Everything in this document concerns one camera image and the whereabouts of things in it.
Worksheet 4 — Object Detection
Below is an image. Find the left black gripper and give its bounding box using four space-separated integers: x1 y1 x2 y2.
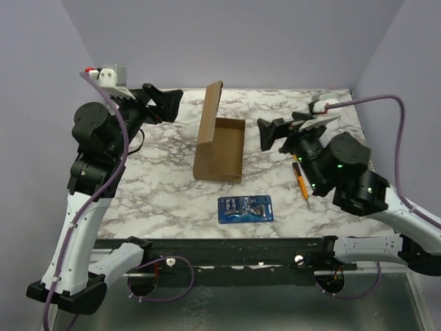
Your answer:
110 82 183 159

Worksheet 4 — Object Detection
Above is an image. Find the orange utility knife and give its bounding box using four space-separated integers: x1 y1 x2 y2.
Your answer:
292 155 311 209

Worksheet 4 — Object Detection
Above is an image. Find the brown cardboard express box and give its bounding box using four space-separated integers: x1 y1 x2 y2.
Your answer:
193 80 245 183

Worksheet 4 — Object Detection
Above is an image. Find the blue razor blister pack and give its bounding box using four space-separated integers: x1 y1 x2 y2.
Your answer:
218 195 274 224

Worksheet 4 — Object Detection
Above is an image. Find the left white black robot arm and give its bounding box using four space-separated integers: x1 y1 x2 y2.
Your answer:
26 102 152 315

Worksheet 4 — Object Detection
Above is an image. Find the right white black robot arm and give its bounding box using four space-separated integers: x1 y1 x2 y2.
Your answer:
257 112 440 277

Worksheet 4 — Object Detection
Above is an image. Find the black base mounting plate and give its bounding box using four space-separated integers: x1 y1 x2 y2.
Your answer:
94 236 359 287

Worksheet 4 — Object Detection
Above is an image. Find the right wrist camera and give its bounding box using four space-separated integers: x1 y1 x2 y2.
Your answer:
299 98 341 132

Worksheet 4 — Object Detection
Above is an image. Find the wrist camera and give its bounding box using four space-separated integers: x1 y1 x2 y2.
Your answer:
299 98 341 132
80 63 136 100

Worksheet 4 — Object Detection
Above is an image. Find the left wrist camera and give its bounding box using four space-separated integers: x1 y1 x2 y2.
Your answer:
80 63 136 100

